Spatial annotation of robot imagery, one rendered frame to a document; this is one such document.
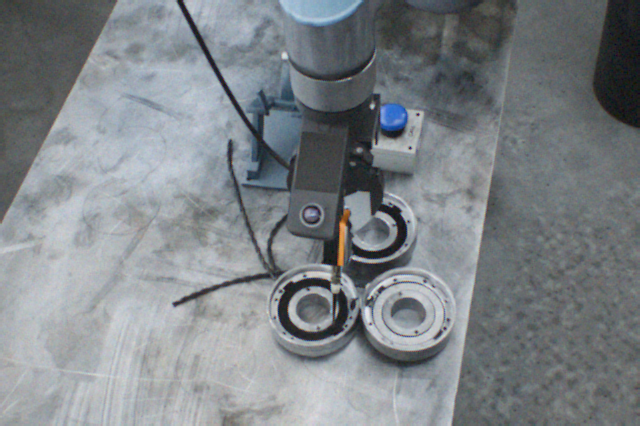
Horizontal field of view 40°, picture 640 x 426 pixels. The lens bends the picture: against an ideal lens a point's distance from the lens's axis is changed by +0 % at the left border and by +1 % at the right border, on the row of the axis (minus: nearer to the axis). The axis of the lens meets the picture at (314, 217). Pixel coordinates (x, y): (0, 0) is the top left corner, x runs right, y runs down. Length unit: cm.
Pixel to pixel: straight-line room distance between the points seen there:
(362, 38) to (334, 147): 12
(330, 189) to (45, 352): 44
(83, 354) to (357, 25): 54
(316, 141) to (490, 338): 119
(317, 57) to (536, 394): 128
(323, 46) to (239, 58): 60
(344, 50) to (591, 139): 160
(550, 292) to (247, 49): 98
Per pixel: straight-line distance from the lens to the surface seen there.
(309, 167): 79
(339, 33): 69
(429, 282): 102
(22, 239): 117
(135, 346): 105
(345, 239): 91
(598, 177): 219
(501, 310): 196
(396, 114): 110
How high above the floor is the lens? 171
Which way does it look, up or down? 55 degrees down
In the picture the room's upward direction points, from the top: 7 degrees counter-clockwise
